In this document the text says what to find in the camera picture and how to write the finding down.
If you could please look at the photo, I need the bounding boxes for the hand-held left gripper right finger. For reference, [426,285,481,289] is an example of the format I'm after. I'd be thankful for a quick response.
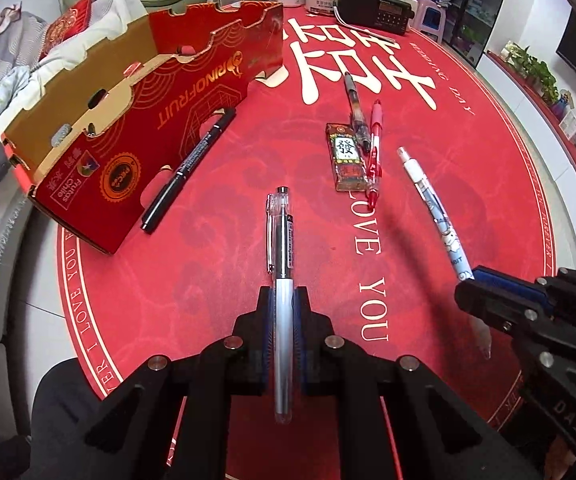
[294,286,499,480]

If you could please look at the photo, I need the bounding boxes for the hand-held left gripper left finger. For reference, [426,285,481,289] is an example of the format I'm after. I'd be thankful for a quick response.
[84,286,275,480]

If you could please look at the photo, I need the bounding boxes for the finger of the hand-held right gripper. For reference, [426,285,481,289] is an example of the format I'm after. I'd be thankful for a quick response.
[455,280,559,342]
[472,266,576,322]

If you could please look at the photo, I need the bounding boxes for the silver pen with clear cap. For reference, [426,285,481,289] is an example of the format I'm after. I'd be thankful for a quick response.
[266,186,295,425]

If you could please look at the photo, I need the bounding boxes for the white patterned pen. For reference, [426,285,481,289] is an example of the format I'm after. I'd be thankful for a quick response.
[399,146,493,360]

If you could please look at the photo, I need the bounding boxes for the red cardboard fruit box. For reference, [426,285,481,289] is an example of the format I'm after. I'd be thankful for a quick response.
[2,1,285,255]

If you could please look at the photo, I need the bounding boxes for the red round printed table mat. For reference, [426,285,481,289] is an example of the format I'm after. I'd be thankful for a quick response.
[57,2,576,480]

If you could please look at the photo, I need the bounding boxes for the patterned red green lighter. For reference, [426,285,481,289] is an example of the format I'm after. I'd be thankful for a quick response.
[325,122,371,194]

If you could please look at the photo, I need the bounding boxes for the black marker pen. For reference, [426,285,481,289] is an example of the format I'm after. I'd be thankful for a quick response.
[140,107,237,233]

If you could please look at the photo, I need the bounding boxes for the red gel pen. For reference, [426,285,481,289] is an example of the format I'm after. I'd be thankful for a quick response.
[365,100,387,211]

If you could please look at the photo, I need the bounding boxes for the green potted plants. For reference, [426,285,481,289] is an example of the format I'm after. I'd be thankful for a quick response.
[502,42,561,106]

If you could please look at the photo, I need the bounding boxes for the clear black gel pen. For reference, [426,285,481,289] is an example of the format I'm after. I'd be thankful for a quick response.
[343,71,373,154]

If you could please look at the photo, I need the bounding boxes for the black glass cabinet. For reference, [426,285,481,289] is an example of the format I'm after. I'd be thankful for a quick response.
[442,0,513,69]

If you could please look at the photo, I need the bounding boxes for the pink plastic stool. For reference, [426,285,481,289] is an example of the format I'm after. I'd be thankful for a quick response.
[415,0,451,44]

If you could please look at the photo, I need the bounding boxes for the black radio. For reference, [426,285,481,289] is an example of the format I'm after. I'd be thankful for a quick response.
[338,0,415,36]

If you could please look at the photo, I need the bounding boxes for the white bed sheet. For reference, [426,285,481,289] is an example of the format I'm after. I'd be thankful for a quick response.
[38,0,149,92]

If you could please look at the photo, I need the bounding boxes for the red gold embroidered cushion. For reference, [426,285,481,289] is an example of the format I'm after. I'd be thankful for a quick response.
[40,0,94,61]

